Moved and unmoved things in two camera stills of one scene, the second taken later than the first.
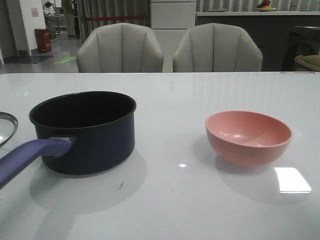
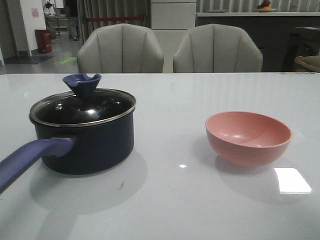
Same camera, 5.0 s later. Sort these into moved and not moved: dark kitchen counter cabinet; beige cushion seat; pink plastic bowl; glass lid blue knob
Moved: glass lid blue knob
Not moved: pink plastic bowl; beige cushion seat; dark kitchen counter cabinet
